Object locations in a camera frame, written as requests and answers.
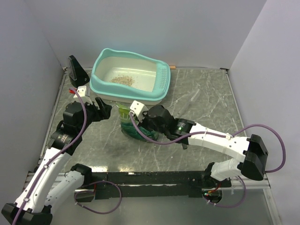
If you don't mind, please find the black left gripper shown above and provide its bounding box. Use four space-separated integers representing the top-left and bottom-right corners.
78 97 112 133

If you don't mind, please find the green litter bag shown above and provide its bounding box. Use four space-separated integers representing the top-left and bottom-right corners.
116 102 159 142

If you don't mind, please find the clear plastic scoop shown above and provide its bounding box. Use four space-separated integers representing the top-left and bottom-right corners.
176 89 200 117

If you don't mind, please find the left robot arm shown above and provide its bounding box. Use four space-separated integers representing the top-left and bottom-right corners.
1 97 112 225

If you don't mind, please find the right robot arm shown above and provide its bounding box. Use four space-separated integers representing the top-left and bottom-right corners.
133 105 268 187

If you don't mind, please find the teal and white litter box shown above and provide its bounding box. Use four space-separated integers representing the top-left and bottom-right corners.
90 48 171 105

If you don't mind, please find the pile of beige litter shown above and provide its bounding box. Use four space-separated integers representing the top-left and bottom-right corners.
110 75 135 86

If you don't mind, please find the black triangular stand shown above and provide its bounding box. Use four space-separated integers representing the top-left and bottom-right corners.
68 55 90 88

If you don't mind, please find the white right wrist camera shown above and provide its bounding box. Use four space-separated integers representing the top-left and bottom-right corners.
129 100 148 122

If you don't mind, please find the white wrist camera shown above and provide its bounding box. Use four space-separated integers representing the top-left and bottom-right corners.
129 100 148 122
69 85 92 104

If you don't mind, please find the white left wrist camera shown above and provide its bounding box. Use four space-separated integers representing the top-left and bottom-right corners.
69 85 92 104

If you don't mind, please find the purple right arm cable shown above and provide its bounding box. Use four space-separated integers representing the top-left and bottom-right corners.
130 112 286 174

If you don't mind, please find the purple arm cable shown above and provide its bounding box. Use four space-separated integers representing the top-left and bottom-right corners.
11 88 89 225
130 112 286 174

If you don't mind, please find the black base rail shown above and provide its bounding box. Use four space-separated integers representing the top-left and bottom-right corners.
79 171 232 200

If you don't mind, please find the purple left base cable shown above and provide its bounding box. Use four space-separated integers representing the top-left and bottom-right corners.
74 179 123 214

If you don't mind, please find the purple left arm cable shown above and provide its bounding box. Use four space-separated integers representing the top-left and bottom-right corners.
11 88 89 225

